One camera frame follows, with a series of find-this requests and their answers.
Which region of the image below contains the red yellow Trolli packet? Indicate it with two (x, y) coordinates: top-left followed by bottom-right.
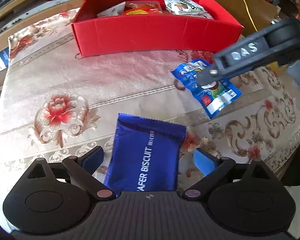
(123, 8), (162, 15)

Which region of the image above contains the brown cardboard box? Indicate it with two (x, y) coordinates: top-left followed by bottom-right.
(215, 0), (281, 36)

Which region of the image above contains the yellow cable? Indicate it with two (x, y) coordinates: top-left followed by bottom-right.
(226, 0), (259, 32)

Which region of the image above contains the red cardboard box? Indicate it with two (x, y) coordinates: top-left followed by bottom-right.
(71, 0), (243, 57)

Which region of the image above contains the blue wafer biscuit packet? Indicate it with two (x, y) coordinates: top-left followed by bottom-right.
(104, 113), (186, 194)

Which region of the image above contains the green Kaprons wafer packet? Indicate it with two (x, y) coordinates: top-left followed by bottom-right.
(164, 0), (206, 15)

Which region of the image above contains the orange spicy snack packet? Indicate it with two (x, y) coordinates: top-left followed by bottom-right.
(124, 1), (162, 12)

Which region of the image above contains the pink red cake packet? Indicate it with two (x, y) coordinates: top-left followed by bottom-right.
(186, 12), (213, 20)

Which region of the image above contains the floral beige table cloth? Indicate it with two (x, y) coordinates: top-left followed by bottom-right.
(0, 10), (300, 196)

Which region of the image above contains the silver media player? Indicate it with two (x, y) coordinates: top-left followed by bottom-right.
(0, 0), (84, 34)

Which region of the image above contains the blue sausage snack packet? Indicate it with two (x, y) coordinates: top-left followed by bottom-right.
(171, 59), (242, 119)

